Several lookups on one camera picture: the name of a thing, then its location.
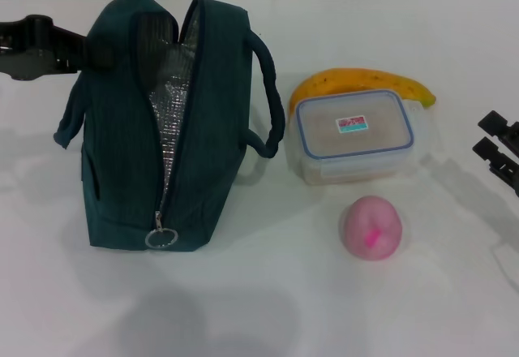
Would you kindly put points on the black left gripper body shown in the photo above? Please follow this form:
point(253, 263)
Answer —
point(26, 48)

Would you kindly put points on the clear blue-rimmed plastic food container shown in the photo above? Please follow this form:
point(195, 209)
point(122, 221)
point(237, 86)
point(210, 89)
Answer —
point(353, 146)

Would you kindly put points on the yellow banana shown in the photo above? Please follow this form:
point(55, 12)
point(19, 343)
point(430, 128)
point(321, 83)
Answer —
point(348, 78)

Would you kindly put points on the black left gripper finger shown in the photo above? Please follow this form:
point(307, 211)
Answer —
point(67, 64)
point(101, 52)

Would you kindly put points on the dark teal insulated lunch bag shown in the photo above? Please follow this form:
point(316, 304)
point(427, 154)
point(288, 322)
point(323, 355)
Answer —
point(182, 138)

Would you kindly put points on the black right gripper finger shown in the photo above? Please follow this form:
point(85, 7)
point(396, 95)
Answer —
point(498, 166)
point(500, 123)

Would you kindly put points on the pink peach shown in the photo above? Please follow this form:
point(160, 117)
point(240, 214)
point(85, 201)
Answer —
point(371, 229)

